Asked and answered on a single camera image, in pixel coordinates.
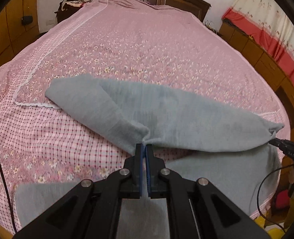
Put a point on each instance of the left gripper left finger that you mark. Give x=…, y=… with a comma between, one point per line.
x=90, y=209

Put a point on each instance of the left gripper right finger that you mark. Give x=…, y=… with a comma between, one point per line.
x=196, y=209

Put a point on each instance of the grey fleece pants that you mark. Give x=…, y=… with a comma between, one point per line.
x=195, y=136

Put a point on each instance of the wooden drawer cabinet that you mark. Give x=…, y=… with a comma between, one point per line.
x=263, y=64

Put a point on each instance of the yellow floor mat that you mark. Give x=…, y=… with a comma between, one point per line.
x=273, y=230

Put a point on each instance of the pink floral bedspread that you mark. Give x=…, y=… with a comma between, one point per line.
x=111, y=39

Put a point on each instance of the cream and red curtain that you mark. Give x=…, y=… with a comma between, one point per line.
x=269, y=26

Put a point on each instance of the wooden wardrobe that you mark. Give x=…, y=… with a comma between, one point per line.
x=14, y=37

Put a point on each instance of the black wardrobe handle device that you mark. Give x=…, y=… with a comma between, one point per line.
x=26, y=20

